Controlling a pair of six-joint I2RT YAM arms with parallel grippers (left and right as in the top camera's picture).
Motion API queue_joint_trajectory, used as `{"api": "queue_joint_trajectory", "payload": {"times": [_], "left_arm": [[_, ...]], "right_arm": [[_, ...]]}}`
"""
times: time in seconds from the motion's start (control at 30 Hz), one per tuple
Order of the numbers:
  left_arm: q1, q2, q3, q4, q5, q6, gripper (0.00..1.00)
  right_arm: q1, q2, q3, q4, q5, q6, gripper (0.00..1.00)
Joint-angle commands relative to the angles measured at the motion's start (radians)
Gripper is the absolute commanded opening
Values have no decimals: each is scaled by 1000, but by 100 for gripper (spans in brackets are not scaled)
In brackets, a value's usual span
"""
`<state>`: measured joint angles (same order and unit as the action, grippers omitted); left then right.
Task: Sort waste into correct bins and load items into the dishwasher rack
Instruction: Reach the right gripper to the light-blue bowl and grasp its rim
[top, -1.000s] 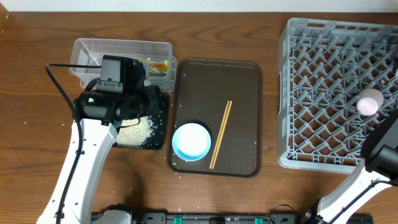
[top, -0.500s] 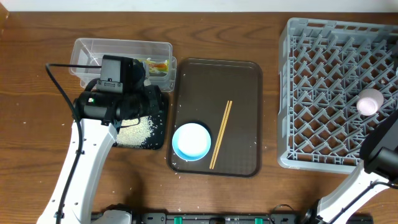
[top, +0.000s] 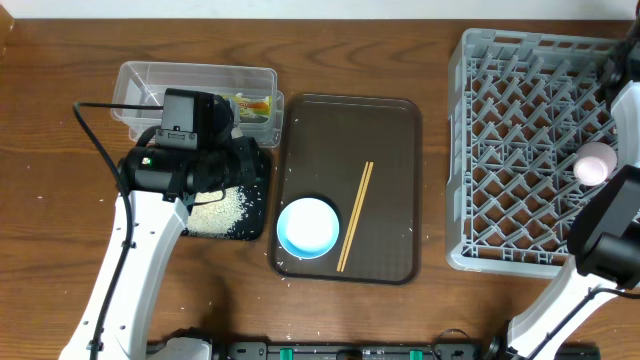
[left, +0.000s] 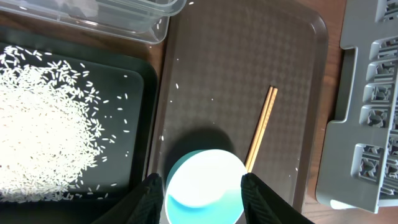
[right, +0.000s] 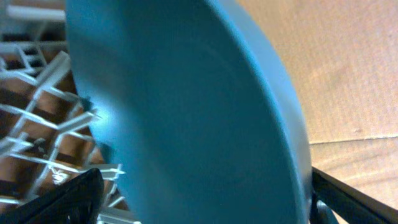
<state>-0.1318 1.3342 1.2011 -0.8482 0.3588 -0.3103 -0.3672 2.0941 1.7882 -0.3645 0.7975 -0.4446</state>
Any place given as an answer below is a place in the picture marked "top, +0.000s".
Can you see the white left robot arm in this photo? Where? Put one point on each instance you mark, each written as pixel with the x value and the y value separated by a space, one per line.
pixel 150 216

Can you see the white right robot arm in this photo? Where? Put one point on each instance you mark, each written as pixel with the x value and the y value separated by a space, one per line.
pixel 603 240

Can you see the black tray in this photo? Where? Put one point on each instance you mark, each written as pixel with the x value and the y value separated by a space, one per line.
pixel 257 194

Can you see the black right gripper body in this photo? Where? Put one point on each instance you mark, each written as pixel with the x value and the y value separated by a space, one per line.
pixel 615 62

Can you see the wooden chopstick left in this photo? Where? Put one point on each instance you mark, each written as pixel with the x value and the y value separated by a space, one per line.
pixel 351 220

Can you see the white cup pink inside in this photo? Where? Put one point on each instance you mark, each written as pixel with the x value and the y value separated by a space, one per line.
pixel 595 162

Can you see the grey dishwasher rack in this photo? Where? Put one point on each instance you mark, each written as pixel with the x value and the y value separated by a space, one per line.
pixel 520 106

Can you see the wooden chopstick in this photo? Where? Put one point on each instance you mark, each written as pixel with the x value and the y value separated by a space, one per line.
pixel 351 220
pixel 356 220

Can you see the light blue bowl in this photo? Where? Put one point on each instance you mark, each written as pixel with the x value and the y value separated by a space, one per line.
pixel 308 228

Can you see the yellow snack wrapper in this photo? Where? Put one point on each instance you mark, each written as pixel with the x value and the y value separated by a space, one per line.
pixel 257 109

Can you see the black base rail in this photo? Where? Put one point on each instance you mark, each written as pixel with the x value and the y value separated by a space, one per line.
pixel 194 344

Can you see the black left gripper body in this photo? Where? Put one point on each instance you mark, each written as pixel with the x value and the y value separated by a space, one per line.
pixel 223 169

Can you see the pile of white rice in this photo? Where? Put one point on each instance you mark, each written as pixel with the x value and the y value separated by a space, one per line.
pixel 217 214

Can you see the wooden chopstick right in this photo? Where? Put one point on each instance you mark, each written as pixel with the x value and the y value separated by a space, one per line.
pixel 356 220

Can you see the brown serving tray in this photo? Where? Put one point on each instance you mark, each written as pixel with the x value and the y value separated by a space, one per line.
pixel 363 157

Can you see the clear plastic bin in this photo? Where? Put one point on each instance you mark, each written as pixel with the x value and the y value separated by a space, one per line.
pixel 144 83

